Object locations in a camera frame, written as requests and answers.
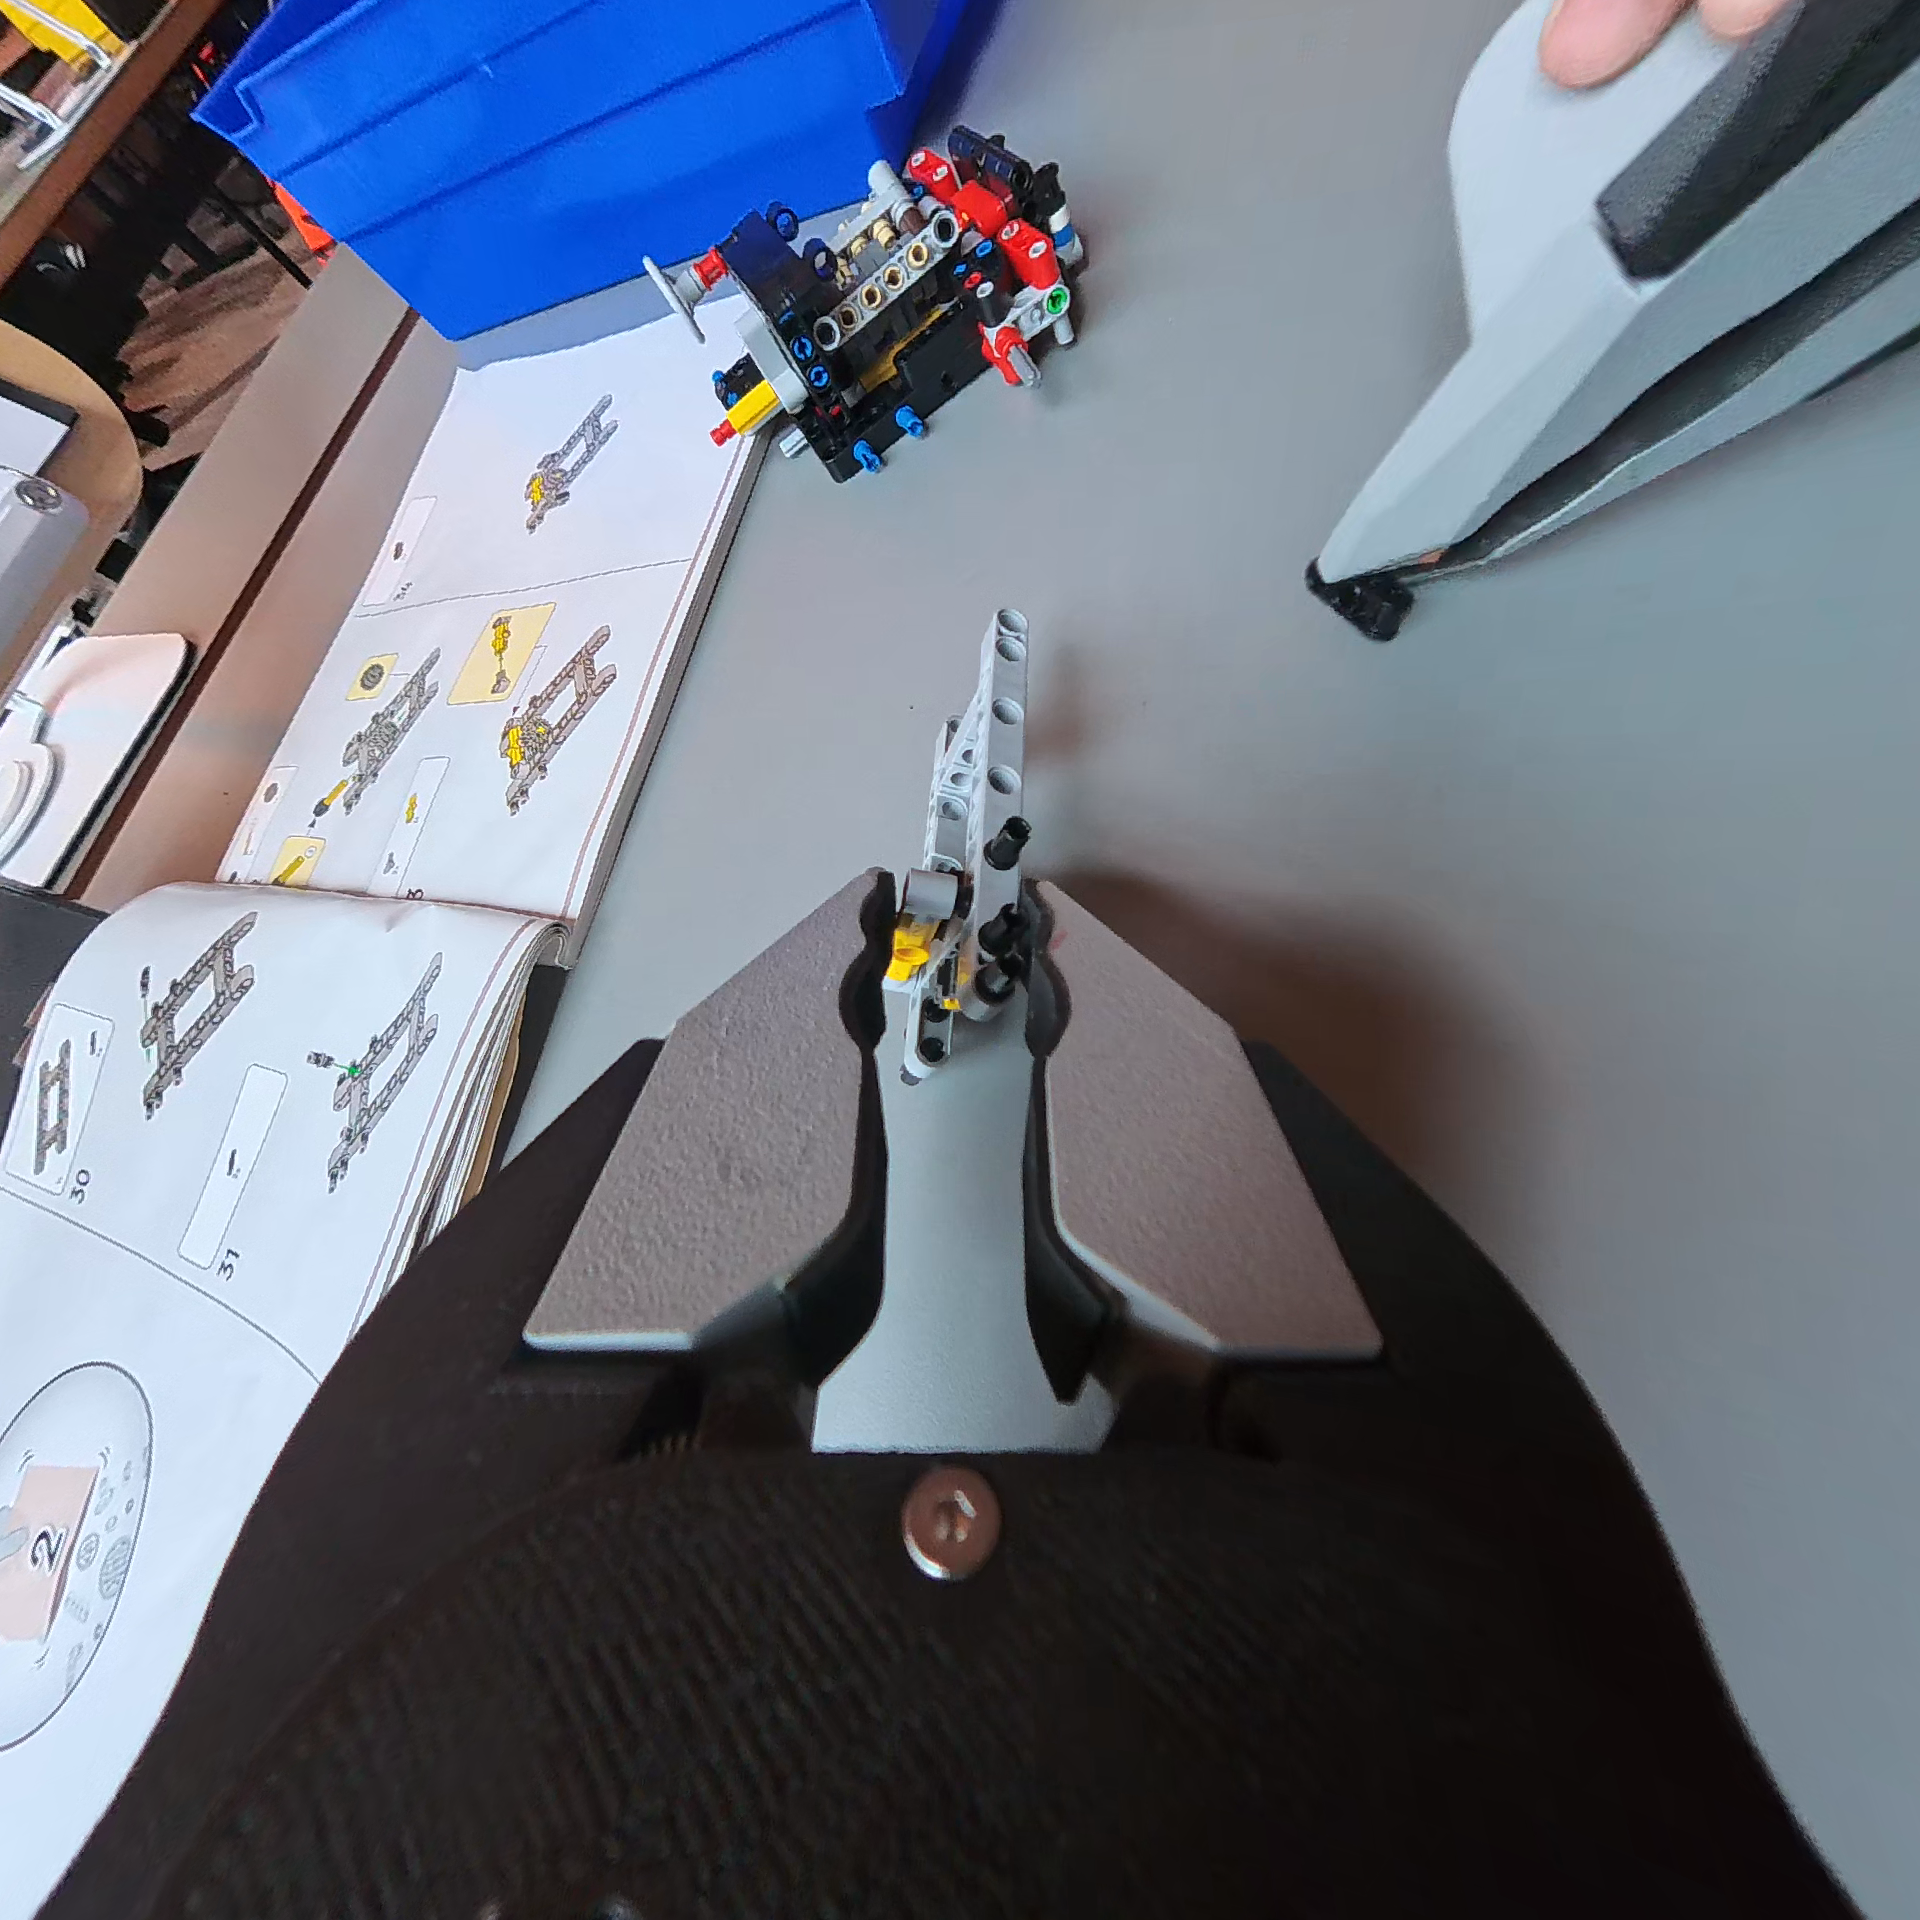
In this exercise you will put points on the lego instruction booklet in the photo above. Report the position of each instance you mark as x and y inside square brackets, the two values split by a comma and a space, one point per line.
[452, 674]

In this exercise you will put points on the white tray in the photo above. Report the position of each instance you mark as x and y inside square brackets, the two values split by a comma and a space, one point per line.
[107, 690]

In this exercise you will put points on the person's right hand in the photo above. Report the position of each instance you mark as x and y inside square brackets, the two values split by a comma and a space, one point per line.
[1622, 38]

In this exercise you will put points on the grey lego frame assembly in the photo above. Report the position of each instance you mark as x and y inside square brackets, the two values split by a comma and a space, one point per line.
[997, 708]

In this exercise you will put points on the short black lego beam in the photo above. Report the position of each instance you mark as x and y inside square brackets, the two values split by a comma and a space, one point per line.
[1367, 602]

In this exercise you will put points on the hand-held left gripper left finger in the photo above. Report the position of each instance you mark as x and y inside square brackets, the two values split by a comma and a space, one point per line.
[705, 1188]

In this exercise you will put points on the partly built lego model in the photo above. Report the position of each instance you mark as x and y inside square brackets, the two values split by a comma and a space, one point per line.
[887, 344]

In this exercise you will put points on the blue plastic storage bin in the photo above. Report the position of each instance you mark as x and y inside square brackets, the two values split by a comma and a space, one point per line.
[599, 166]

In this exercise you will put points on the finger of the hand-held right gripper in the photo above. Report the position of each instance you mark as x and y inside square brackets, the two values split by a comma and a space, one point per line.
[1725, 391]
[1528, 301]

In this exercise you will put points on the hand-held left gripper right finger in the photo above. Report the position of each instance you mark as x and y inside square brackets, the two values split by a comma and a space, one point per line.
[1198, 1188]

